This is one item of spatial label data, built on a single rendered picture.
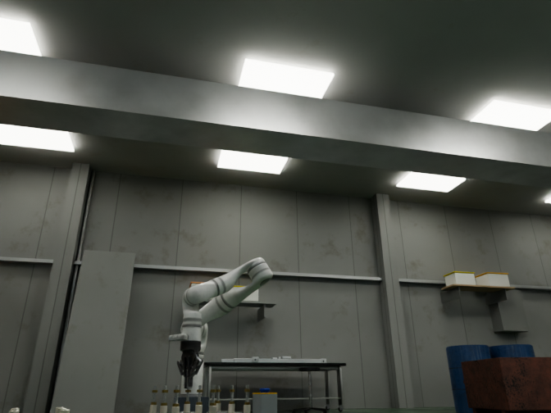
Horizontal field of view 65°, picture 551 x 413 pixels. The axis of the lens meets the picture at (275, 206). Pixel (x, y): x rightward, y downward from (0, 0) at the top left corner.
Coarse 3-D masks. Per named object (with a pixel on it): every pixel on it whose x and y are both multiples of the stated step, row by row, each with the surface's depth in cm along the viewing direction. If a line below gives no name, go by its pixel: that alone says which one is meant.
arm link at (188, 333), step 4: (184, 328) 160; (188, 328) 159; (192, 328) 159; (196, 328) 160; (200, 328) 162; (184, 332) 159; (188, 332) 158; (192, 332) 158; (196, 332) 159; (200, 332) 161; (172, 336) 157; (176, 336) 155; (180, 336) 154; (184, 336) 154; (188, 336) 158; (192, 336) 158; (196, 336) 158; (200, 336) 160; (172, 340) 157; (176, 340) 158; (180, 340) 158; (184, 340) 158; (188, 340) 157; (192, 340) 157; (196, 340) 158; (200, 340) 160
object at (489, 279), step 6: (480, 276) 906; (486, 276) 889; (492, 276) 888; (498, 276) 891; (504, 276) 894; (480, 282) 905; (486, 282) 888; (492, 282) 882; (498, 282) 885; (504, 282) 889
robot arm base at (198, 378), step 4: (200, 356) 190; (200, 368) 188; (200, 372) 188; (196, 376) 186; (200, 376) 187; (196, 380) 185; (200, 380) 186; (196, 384) 184; (200, 384) 186; (180, 388) 186; (184, 388) 183; (192, 388) 183; (196, 388) 184; (180, 392) 185; (184, 392) 183; (192, 392) 183; (196, 392) 183; (180, 396) 184; (184, 396) 182; (192, 396) 182; (196, 396) 183
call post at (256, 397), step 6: (258, 396) 160; (264, 396) 159; (270, 396) 161; (276, 396) 162; (258, 402) 159; (264, 402) 159; (270, 402) 160; (276, 402) 161; (258, 408) 159; (264, 408) 158; (270, 408) 159; (276, 408) 160
